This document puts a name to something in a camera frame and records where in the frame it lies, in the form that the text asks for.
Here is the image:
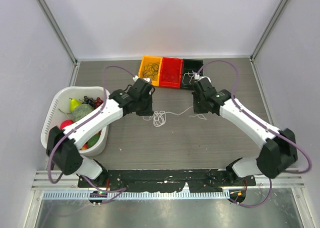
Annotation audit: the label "purple wire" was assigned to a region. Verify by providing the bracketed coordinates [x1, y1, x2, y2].
[143, 62, 161, 73]
[140, 66, 159, 81]

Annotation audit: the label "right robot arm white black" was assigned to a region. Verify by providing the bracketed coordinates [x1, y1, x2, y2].
[192, 75, 298, 186]

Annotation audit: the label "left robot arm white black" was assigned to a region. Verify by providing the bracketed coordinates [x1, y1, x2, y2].
[46, 76, 155, 188]

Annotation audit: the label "yellow plastic bin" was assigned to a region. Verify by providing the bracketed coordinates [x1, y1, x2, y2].
[138, 55, 163, 87]

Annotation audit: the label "black plastic bin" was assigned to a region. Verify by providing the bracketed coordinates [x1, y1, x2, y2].
[180, 59, 204, 90]

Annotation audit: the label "red plastic bin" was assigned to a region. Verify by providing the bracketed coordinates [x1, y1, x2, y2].
[159, 57, 183, 89]

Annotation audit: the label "dark red grape bunch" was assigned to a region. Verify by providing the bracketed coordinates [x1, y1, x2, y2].
[83, 96, 104, 109]

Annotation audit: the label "green melon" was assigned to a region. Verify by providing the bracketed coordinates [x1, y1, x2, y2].
[71, 104, 94, 122]

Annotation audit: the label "small peach fruits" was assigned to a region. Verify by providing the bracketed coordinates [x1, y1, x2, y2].
[81, 131, 101, 151]

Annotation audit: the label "green yellow pear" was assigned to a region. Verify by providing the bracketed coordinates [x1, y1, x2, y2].
[69, 98, 82, 113]

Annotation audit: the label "red apple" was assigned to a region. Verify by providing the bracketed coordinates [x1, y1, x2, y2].
[60, 119, 74, 130]

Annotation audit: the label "white plastic basket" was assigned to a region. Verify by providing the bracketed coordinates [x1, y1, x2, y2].
[40, 86, 109, 157]

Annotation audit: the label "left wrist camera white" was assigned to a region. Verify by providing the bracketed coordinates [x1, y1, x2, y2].
[132, 75, 152, 84]

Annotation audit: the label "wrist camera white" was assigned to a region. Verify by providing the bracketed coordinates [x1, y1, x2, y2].
[132, 75, 152, 84]
[193, 73, 211, 82]

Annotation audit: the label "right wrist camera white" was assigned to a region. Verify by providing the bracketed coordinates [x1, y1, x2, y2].
[193, 73, 211, 82]

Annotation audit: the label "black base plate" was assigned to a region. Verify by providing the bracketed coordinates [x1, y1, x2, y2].
[77, 168, 256, 193]

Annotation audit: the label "white slotted cable duct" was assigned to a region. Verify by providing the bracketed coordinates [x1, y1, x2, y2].
[42, 189, 230, 201]

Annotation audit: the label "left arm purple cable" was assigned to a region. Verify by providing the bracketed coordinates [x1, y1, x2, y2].
[47, 65, 140, 184]

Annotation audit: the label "aluminium frame rail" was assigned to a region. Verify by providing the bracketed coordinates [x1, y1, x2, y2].
[31, 169, 83, 190]

